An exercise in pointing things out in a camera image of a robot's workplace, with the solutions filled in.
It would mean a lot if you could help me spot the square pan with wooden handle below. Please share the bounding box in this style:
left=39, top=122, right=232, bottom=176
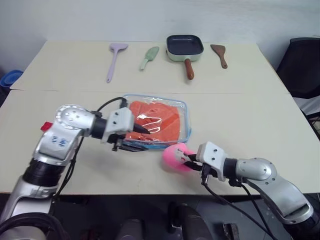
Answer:
left=165, top=34, right=205, bottom=81

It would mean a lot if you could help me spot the brown wooden spatula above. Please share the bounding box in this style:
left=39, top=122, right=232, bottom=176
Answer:
left=209, top=43, right=229, bottom=70

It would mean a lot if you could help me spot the green silicone scoop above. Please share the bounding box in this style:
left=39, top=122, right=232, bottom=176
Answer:
left=138, top=46, right=161, bottom=72

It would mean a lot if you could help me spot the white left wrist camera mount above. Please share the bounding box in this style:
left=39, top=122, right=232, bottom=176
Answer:
left=100, top=107, right=135, bottom=145

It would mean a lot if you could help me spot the purple silicone spatula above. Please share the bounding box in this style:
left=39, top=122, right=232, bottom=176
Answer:
left=105, top=42, right=129, bottom=84

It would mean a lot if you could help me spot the black chair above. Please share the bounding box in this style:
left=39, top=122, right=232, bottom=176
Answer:
left=275, top=37, right=320, bottom=99

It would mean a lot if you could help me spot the blue plastic container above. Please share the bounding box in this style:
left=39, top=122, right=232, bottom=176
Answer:
left=0, top=69, right=25, bottom=89

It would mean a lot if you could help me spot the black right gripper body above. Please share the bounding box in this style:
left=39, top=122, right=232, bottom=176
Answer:
left=196, top=160, right=219, bottom=179

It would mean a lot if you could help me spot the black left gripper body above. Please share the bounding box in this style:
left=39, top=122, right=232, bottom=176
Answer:
left=107, top=133, right=128, bottom=153

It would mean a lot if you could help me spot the black cable bundle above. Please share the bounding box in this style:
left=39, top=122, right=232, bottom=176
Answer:
left=0, top=214, right=70, bottom=240

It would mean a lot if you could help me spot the clear plastic pouch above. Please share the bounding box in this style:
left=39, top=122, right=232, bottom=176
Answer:
left=121, top=93, right=194, bottom=151

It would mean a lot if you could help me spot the dark rounded shape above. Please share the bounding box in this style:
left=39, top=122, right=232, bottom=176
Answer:
left=167, top=201, right=211, bottom=240

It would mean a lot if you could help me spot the orange cloth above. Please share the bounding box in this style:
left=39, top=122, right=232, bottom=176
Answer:
left=124, top=100, right=182, bottom=146

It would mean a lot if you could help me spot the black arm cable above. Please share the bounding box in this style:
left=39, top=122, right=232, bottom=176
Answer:
left=51, top=96, right=129, bottom=201
left=199, top=166, right=286, bottom=240

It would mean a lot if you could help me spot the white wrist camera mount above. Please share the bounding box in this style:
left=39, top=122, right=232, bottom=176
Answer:
left=100, top=107, right=135, bottom=145
left=195, top=141, right=229, bottom=182

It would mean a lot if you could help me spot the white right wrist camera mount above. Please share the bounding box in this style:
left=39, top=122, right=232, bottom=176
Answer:
left=195, top=141, right=229, bottom=182

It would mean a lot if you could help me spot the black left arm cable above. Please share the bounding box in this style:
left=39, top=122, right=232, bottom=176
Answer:
left=51, top=96, right=129, bottom=201

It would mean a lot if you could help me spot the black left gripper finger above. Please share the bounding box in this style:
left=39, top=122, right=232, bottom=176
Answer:
left=132, top=123, right=151, bottom=135
left=121, top=145, right=148, bottom=153

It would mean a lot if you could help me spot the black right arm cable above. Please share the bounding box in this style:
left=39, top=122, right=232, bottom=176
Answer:
left=199, top=166, right=286, bottom=240

